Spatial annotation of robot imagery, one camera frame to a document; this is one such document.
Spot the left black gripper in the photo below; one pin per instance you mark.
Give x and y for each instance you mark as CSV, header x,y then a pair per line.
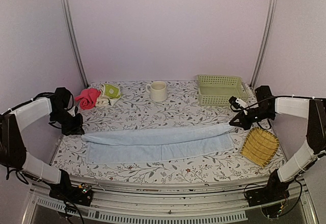
x,y
77,129

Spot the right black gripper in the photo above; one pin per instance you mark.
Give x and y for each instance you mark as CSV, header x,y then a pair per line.
x,y
246,124

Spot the light blue towel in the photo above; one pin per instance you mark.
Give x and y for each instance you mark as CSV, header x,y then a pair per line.
x,y
156,145

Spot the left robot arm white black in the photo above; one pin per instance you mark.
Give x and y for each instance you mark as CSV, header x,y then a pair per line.
x,y
24,134

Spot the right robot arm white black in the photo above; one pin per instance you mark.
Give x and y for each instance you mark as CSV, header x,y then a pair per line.
x,y
308,136

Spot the yellow bamboo tray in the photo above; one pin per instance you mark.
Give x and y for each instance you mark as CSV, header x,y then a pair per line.
x,y
260,146

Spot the pink rolled towel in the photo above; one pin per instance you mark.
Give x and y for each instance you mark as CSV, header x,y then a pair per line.
x,y
87,98

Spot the green plastic basket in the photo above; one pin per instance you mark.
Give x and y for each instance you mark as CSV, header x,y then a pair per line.
x,y
216,90

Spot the cream green patterned towel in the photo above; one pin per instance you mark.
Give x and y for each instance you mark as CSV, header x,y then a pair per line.
x,y
109,95

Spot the cream ceramic mug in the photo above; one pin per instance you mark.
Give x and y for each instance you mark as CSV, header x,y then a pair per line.
x,y
157,90

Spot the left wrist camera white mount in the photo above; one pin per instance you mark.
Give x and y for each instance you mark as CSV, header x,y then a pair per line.
x,y
73,111

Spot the right aluminium frame post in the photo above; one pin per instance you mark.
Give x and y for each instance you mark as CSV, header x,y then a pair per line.
x,y
272,4

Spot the aluminium frame post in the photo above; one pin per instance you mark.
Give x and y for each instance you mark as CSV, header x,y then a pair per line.
x,y
73,41
272,4

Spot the left aluminium frame post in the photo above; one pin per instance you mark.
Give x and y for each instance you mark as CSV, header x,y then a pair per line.
x,y
73,41

